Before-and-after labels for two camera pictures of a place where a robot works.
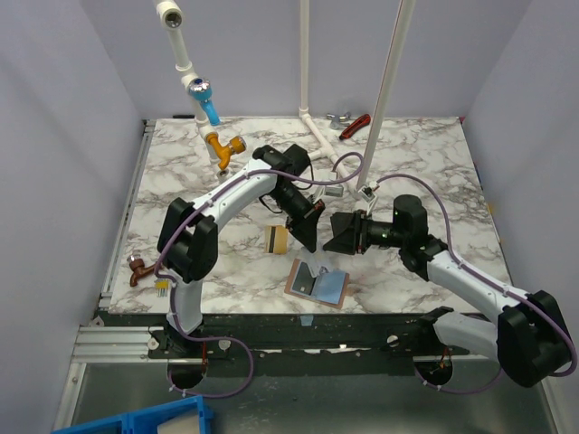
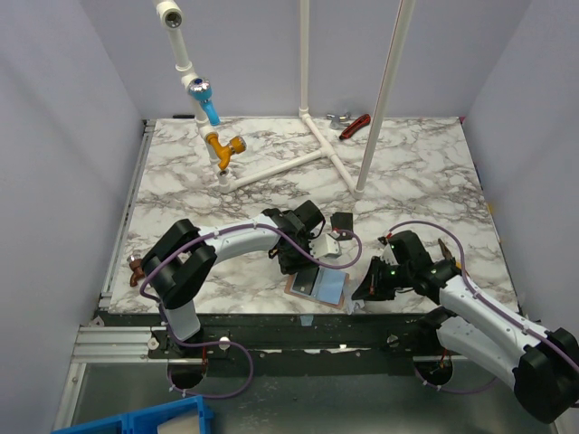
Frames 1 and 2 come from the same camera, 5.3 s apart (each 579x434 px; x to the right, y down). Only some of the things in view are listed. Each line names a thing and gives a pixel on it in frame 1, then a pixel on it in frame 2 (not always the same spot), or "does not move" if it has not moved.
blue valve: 200,89 does not move
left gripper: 306,231 → 289,267
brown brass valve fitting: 138,267 does not move
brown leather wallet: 290,281 does not move
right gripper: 357,231 → 380,280
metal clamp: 346,117 does not move
